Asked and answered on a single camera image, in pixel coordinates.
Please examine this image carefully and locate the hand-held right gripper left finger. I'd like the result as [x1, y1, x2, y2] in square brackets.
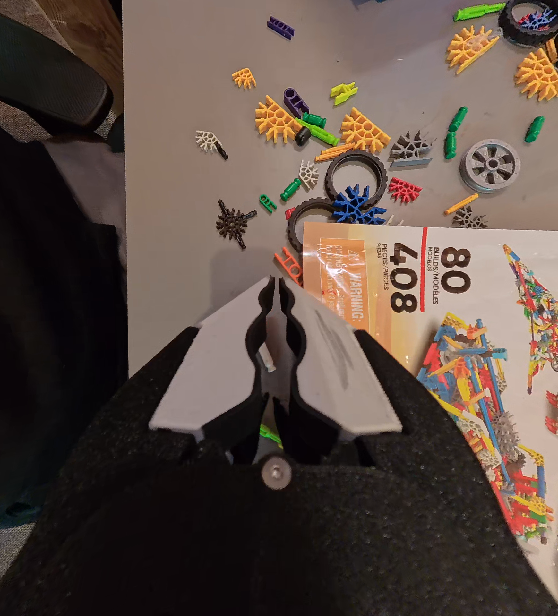
[149, 275, 276, 441]

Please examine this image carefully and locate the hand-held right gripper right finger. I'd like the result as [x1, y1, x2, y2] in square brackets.
[279, 277, 402, 442]

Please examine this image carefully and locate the black snowflake connector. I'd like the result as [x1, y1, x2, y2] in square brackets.
[215, 209, 247, 241]

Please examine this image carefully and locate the orange ladder piece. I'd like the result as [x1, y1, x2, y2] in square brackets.
[274, 246, 305, 288]

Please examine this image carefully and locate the printed toy packaging sheet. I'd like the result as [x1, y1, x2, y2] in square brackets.
[302, 221, 558, 616]

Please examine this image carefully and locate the black rubber tire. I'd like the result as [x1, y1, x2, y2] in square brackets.
[324, 150, 388, 205]
[286, 197, 337, 253]
[498, 0, 558, 49]

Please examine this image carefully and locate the blue snowflake connector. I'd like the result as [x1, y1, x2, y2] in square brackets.
[333, 184, 388, 225]

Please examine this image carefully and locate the dark grey snowflake connector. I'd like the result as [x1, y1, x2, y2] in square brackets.
[452, 206, 489, 229]

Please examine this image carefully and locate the red fan connector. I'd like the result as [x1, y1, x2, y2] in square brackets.
[387, 177, 423, 204]

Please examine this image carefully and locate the dark grey fan connector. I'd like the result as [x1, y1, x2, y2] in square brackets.
[388, 130, 437, 168]

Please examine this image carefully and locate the yellow fan connector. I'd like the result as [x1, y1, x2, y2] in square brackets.
[340, 107, 391, 154]
[515, 48, 558, 102]
[255, 95, 304, 145]
[446, 25, 501, 74]

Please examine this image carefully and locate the lime green rod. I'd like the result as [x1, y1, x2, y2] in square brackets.
[453, 2, 507, 22]
[296, 118, 340, 146]

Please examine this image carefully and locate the grey spoked wheel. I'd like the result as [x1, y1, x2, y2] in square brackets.
[459, 139, 521, 194]

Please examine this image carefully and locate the black office chair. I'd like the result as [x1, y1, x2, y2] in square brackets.
[0, 5, 125, 155]

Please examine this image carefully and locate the purple flat block piece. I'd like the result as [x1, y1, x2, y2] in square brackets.
[267, 15, 295, 40]

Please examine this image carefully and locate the small dark blue connector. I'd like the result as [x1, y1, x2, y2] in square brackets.
[519, 7, 556, 34]

